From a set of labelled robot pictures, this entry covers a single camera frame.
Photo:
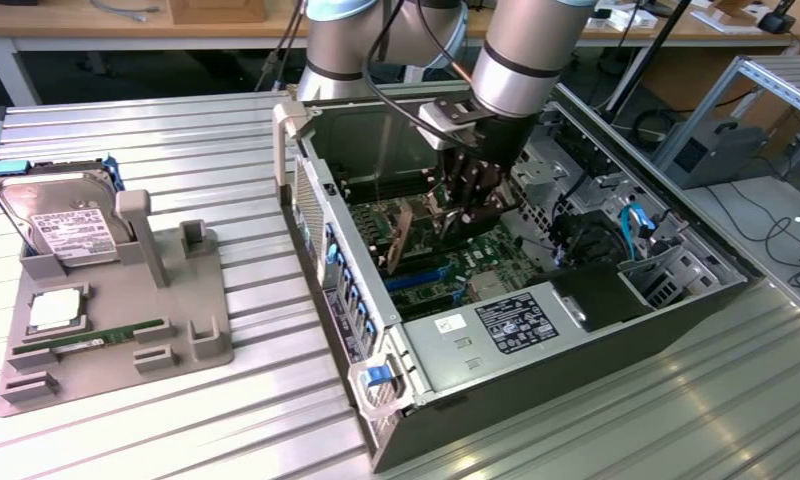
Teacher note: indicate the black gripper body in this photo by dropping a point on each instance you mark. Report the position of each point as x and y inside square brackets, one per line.
[506, 140]

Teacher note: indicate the green graphics card black fan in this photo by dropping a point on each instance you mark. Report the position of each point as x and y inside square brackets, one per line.
[400, 235]

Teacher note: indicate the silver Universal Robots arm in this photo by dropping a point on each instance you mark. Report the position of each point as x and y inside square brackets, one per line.
[526, 60]

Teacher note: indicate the perforated silver drive cage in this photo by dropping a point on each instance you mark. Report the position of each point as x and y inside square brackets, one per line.
[540, 185]

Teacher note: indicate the green motherboard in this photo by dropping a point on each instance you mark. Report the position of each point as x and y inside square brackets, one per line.
[500, 250]

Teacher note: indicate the silver chipset heatsink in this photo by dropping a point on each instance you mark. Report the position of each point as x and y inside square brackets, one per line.
[486, 284]

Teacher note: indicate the blue expansion slot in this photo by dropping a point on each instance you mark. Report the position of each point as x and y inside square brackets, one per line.
[413, 281]

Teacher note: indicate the black tripod pole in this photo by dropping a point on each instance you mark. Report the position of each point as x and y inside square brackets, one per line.
[646, 55]

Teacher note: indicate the grey power supply unit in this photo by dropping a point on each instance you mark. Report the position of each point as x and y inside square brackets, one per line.
[460, 350]

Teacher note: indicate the white black electronics box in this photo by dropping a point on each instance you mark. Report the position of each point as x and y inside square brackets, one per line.
[629, 19]

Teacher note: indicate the grey box appliance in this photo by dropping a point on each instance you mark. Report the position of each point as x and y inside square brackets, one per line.
[720, 155]

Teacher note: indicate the silver disk bay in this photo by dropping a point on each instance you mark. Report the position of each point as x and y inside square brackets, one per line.
[680, 280]

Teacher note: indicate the blue case latch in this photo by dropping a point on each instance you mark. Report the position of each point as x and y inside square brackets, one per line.
[374, 376]

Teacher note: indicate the open black PC case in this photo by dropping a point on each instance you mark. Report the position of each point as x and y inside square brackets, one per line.
[506, 410]

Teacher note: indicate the flat cardboard box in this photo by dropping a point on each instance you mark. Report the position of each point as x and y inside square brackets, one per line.
[727, 17]

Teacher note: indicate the black desk device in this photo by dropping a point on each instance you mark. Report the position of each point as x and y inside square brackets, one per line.
[776, 20]

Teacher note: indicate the grey parts rack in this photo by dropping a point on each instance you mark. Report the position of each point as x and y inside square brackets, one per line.
[106, 300]

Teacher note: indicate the silver hard disk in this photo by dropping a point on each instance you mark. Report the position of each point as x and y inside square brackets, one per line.
[73, 235]

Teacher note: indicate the green RAM stick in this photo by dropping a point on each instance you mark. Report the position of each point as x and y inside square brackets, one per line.
[106, 334]

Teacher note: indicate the silver CPU chip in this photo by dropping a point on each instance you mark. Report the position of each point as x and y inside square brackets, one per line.
[53, 310]

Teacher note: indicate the blue disk carrier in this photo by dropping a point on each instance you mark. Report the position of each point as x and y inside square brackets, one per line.
[9, 167]

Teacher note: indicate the wooden desk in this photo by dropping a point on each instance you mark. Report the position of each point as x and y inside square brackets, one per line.
[39, 25]

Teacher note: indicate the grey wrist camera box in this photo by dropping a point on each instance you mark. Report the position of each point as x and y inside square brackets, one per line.
[449, 120]

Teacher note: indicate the black plastic duct cover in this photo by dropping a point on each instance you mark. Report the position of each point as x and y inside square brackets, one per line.
[593, 295]

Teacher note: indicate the aluminium profile frame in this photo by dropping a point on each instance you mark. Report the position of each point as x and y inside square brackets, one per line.
[773, 75]

